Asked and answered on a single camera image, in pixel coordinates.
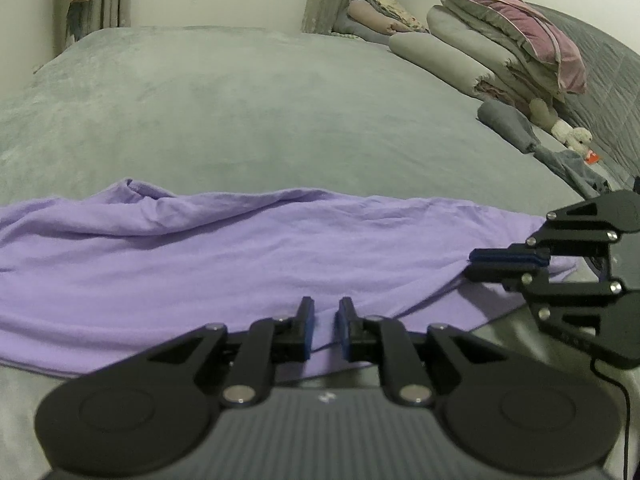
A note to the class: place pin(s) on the orange tag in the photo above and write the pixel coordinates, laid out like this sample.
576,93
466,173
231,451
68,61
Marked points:
591,159

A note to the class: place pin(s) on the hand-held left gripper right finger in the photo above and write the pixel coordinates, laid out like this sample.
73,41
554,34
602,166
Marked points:
342,330

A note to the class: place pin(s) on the white plush dog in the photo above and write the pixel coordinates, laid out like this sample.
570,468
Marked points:
572,135

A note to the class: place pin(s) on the beige folded blanket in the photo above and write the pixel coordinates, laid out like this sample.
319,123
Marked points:
367,15

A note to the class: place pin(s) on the grey-green folded quilt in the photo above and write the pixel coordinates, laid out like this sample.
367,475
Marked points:
480,25

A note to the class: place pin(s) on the dark hanging garment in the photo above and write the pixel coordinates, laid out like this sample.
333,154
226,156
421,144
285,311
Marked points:
75,22

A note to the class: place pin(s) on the green patterned cloth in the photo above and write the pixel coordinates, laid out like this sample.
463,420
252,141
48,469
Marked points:
342,35

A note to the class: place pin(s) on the grey-blue garment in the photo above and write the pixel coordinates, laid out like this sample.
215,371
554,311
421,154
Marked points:
570,170

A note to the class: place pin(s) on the dark grey folded garment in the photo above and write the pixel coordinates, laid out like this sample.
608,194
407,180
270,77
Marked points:
510,125

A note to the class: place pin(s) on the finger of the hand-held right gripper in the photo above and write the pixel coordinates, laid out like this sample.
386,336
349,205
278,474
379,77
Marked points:
500,270
500,253

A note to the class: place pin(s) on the large grey folded quilt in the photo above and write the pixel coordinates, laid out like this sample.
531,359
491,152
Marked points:
440,55

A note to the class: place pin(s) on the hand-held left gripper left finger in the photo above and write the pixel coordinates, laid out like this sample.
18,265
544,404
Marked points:
308,330

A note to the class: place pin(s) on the bed with grey blanket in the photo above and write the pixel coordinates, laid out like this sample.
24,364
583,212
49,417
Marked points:
250,110

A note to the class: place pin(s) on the pink velvet pillow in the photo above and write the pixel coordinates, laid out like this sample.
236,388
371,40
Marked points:
540,30

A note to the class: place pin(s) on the purple shirt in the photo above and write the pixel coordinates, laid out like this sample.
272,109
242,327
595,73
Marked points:
225,260

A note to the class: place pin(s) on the lavender grey folded cloth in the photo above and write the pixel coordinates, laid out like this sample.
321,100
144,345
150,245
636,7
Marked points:
347,25

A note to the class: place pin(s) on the grey quilted bedspread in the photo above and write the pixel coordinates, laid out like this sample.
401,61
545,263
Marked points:
610,85

